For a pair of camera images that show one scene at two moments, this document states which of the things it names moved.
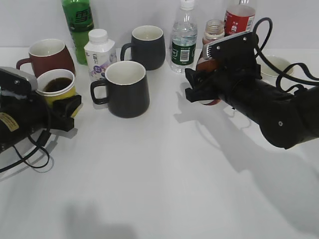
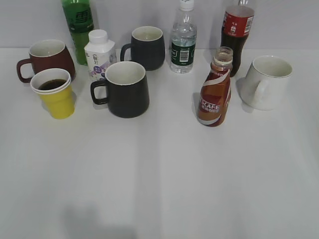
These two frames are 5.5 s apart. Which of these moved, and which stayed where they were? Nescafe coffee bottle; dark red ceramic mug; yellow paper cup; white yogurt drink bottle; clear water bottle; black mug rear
Moved: yellow paper cup; Nescafe coffee bottle
Stayed: white yogurt drink bottle; dark red ceramic mug; clear water bottle; black mug rear
